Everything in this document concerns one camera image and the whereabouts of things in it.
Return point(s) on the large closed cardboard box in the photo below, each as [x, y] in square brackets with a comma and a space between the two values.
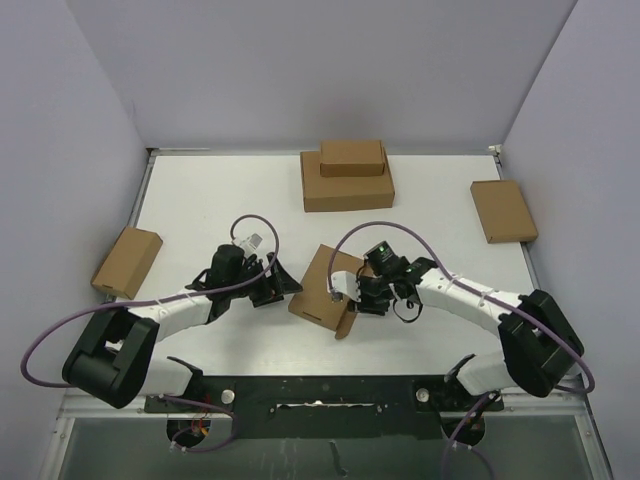
[343, 194]

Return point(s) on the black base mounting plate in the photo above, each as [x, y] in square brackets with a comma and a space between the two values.
[423, 407]

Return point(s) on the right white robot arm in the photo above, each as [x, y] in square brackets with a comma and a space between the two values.
[538, 346]

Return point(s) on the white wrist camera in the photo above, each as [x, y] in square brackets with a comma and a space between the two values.
[344, 284]
[249, 244]

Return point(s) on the small closed cardboard box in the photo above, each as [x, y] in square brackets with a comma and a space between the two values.
[351, 158]

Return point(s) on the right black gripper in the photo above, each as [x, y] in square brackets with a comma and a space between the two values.
[365, 305]

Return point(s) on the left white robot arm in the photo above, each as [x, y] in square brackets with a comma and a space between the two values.
[113, 358]

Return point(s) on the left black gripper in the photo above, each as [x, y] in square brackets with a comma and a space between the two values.
[274, 285]

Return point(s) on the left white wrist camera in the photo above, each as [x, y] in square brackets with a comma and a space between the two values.
[249, 244]

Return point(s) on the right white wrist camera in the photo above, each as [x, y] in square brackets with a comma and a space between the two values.
[344, 284]

